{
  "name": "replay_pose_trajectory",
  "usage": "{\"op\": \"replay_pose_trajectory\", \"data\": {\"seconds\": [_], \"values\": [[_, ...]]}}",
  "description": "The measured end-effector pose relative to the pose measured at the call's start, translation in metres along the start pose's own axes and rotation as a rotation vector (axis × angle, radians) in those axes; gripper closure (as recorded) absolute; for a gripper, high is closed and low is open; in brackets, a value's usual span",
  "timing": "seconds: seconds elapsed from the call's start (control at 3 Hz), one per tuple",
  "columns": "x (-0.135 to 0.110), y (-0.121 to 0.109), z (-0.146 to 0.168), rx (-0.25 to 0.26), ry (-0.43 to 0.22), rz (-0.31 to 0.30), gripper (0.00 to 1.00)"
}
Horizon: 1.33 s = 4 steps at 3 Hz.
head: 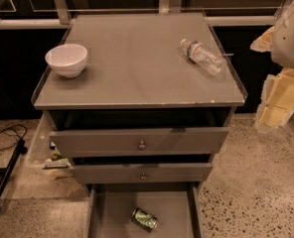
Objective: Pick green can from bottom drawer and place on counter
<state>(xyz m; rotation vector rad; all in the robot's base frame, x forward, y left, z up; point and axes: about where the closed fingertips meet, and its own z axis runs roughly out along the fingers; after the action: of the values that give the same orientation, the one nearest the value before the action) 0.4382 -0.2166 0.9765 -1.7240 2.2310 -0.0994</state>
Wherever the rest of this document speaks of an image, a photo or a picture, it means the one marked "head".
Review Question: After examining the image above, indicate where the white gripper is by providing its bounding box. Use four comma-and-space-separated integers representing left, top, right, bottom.
250, 1, 294, 134

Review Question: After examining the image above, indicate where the green soda can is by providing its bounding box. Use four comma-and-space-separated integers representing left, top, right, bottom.
131, 208, 158, 232

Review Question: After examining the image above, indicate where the grey drawer cabinet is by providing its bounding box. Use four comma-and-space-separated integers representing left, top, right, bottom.
31, 12, 248, 238

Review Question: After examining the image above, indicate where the brass top drawer knob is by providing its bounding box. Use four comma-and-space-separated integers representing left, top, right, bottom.
138, 141, 146, 151

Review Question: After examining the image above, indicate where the grey bottom drawer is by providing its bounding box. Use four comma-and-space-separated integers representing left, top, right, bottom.
84, 182, 205, 238

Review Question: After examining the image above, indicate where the grey drawer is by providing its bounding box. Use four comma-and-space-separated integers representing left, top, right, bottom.
73, 155, 213, 183
51, 108, 228, 158
84, 182, 205, 238

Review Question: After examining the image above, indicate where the grey top drawer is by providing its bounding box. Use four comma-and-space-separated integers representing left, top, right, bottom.
51, 108, 228, 158

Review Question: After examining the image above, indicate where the grey middle drawer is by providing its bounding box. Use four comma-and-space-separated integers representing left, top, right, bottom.
73, 155, 213, 183

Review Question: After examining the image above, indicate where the clear plastic water bottle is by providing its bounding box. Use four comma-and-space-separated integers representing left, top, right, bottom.
181, 39, 227, 76

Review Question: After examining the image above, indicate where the white ceramic bowl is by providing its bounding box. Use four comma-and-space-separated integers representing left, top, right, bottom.
45, 44, 88, 78

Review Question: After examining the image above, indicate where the clutter beside cabinet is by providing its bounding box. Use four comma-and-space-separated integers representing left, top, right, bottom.
43, 141, 70, 170

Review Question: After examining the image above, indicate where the black stand leg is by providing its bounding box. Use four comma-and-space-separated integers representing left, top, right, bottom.
0, 139, 28, 197

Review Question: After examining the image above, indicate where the metal railing frame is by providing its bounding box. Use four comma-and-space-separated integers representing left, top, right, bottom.
0, 0, 293, 29

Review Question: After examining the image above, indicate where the black cable on floor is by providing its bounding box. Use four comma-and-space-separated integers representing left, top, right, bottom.
0, 121, 29, 152

